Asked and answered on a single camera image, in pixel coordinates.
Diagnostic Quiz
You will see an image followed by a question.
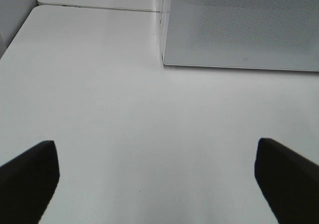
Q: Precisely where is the white microwave oven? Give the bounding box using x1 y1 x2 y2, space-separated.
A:
158 0 171 64

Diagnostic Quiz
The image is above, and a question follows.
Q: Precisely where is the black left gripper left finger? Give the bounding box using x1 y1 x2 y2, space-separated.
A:
0 140 60 224

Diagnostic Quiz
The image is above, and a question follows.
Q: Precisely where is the white microwave door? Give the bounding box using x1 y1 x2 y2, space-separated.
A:
164 0 319 72

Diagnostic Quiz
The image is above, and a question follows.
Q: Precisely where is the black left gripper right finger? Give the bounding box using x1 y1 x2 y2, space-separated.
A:
254 138 319 224

